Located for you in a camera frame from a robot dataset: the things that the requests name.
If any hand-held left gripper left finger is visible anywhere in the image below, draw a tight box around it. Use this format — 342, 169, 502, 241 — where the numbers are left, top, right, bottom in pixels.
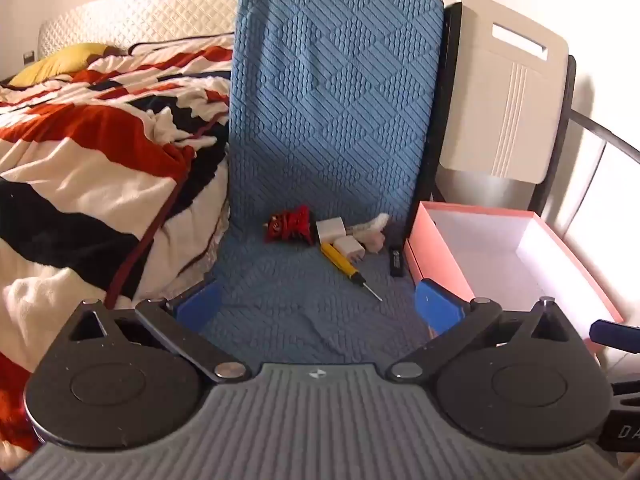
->
67, 279, 252, 385

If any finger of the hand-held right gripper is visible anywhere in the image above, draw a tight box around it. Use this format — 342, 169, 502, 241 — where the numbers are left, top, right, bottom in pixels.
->
589, 320, 640, 357

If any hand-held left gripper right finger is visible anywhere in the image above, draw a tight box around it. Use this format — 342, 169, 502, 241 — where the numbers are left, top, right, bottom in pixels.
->
389, 279, 574, 382

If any pink cardboard box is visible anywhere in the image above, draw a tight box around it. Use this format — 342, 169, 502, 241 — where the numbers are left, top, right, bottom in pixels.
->
402, 200, 626, 357

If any white plush toy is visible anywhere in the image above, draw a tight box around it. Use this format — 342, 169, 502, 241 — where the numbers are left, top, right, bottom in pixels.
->
350, 212, 391, 252

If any yellow screwdriver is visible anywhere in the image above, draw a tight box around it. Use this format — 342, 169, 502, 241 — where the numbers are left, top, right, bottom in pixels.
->
320, 242, 385, 304

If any red plush toy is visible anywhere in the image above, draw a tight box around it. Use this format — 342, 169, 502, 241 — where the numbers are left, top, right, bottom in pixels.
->
264, 204, 317, 246

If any large white charger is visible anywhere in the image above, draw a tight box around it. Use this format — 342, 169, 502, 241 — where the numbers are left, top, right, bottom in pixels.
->
315, 217, 347, 246

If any black flash drive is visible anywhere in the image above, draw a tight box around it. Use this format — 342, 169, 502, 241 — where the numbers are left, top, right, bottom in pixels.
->
388, 244, 407, 277

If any small white charger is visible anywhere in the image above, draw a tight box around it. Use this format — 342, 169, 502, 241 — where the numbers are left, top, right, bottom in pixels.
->
332, 236, 366, 264

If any red white black striped blanket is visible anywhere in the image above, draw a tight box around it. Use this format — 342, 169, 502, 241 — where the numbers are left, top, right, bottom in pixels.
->
0, 32, 236, 461

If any blue textured mat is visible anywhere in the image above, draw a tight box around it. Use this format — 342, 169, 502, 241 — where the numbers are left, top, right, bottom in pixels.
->
200, 0, 447, 367

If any yellow pillow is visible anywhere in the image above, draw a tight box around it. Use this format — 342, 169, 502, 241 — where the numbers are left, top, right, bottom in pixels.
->
7, 42, 115, 89

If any white quilted headboard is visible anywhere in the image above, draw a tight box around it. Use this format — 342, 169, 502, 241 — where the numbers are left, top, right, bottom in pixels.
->
37, 0, 244, 59

